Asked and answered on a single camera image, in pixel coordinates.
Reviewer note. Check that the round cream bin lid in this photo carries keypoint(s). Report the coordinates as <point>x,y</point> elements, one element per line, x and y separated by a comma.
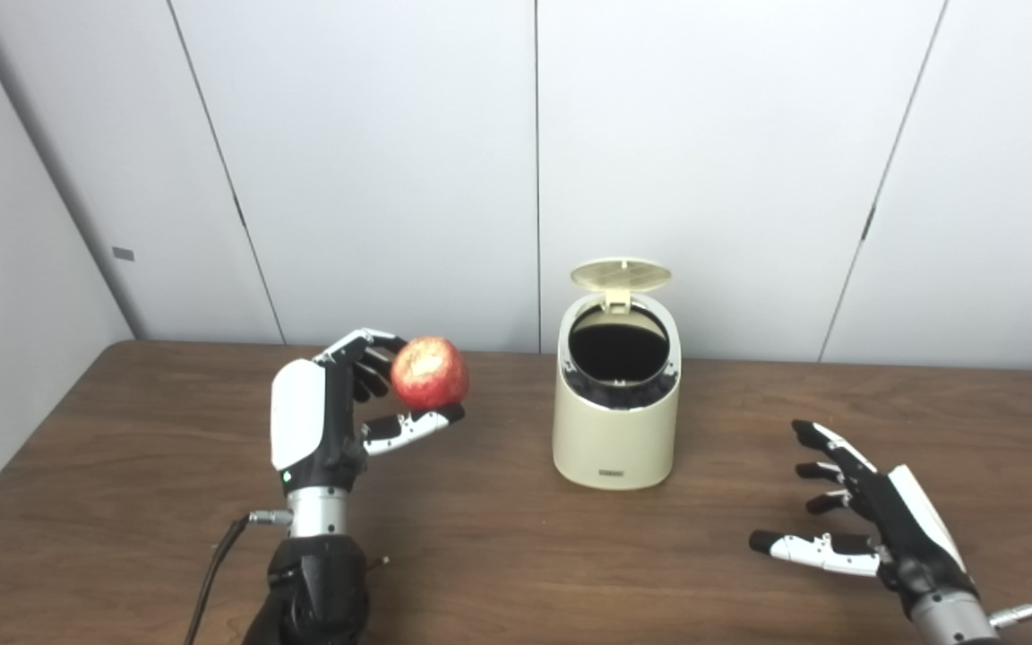
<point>621,274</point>

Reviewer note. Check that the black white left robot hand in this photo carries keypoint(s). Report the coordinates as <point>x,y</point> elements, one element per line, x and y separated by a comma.
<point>301,412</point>

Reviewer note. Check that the red apple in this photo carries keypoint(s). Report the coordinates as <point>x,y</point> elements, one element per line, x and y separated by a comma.
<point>429,374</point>

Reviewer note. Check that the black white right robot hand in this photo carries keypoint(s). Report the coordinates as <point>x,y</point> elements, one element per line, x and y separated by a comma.
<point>910,537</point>

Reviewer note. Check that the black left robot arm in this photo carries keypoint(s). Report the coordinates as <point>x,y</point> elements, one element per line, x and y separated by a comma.
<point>319,582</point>

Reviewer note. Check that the cream-colored desktop bin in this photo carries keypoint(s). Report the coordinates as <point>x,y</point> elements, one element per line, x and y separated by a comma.
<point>614,443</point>

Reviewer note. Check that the small grey wall label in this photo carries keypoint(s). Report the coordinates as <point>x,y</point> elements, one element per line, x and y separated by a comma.
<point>123,253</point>

